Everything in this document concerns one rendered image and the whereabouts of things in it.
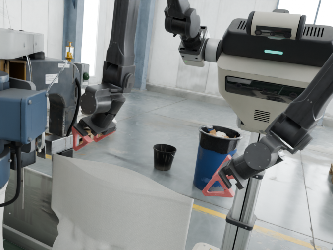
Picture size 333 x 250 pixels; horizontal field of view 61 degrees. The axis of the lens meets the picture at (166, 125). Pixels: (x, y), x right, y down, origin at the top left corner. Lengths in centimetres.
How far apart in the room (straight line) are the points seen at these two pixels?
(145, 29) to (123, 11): 879
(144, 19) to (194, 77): 244
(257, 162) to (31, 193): 129
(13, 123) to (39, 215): 114
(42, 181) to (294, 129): 125
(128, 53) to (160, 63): 875
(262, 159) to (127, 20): 46
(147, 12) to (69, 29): 336
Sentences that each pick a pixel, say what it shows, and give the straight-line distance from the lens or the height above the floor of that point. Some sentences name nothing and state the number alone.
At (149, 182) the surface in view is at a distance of 86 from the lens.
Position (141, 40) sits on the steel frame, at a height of 161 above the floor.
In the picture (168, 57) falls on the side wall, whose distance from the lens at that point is 939.
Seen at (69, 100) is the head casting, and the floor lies 120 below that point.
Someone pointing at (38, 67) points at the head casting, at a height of 132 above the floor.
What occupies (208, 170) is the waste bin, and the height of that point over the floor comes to 26.
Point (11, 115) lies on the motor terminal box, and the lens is 58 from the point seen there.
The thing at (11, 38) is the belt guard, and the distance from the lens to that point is 61.
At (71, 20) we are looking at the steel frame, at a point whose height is 177.
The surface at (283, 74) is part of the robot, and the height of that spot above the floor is 139.
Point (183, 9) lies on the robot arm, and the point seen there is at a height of 155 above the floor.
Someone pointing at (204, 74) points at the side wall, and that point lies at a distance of 899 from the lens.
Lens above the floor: 142
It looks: 15 degrees down
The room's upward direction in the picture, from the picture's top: 8 degrees clockwise
